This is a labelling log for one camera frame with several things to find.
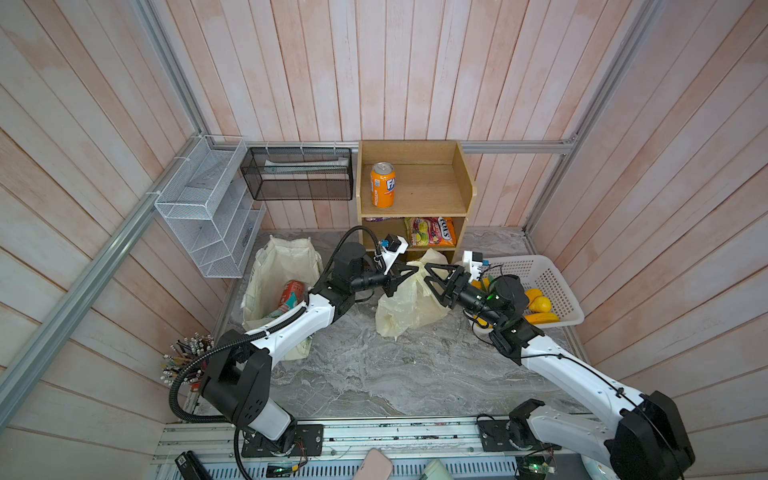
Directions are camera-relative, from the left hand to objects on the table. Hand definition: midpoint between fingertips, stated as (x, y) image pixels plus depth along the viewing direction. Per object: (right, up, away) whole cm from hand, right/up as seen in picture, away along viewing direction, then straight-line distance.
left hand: (416, 273), depth 75 cm
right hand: (+1, 0, -5) cm, 5 cm away
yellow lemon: (+42, -11, +18) cm, 47 cm away
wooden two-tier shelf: (+7, +28, +16) cm, 33 cm away
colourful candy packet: (+4, +12, +18) cm, 22 cm away
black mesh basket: (-34, +30, +15) cm, 48 cm away
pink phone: (-10, -45, -6) cm, 47 cm away
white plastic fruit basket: (+45, -1, +26) cm, 52 cm away
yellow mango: (+42, -15, +17) cm, 47 cm away
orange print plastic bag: (0, -8, +3) cm, 9 cm away
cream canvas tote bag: (-41, +2, +13) cm, 44 cm away
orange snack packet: (+13, +13, +20) cm, 27 cm away
